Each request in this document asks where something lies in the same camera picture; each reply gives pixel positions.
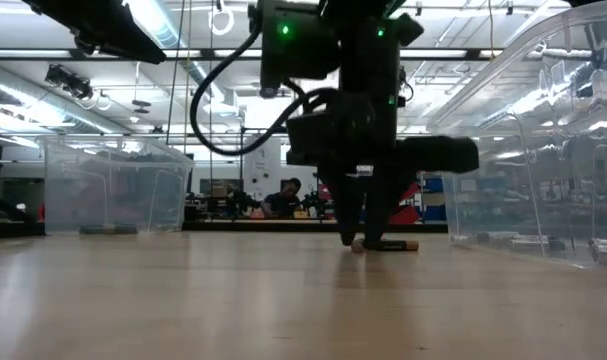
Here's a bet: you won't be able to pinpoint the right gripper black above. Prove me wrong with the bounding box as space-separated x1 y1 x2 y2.
285 91 480 250

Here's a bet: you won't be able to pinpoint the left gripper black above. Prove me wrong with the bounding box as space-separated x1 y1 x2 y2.
22 0 168 65

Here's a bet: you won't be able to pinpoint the red tilted bin shelf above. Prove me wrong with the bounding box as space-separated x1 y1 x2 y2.
388 180 422 225

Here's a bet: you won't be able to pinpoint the blue storage bins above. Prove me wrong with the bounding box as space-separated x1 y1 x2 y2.
421 174 447 222

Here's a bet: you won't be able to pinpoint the black overhead rig beam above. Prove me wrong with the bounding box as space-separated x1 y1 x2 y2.
0 47 494 62

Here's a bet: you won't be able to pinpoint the person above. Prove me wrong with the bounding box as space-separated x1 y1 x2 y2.
260 177 305 220

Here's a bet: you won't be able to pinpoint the white pillar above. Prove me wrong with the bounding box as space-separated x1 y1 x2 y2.
243 135 284 201

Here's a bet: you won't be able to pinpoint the clear plastic bin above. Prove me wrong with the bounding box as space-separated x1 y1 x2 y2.
426 0 607 270
42 135 195 235

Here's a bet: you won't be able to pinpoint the hanging black cable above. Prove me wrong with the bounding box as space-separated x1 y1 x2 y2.
165 0 187 147

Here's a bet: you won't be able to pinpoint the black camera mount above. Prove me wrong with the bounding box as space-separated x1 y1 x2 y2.
44 63 95 101

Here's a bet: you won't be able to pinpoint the black aluminium table frame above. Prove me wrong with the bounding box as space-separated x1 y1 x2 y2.
0 218 450 240

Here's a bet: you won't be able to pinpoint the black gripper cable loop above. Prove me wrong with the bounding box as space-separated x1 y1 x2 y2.
189 22 337 157

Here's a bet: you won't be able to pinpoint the white cable ring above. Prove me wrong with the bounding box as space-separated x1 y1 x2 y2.
208 7 236 37

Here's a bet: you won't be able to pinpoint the black camera with cable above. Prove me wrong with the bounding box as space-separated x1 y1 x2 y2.
397 66 415 107

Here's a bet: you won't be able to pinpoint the black background frame stand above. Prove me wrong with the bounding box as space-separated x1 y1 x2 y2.
239 126 290 201

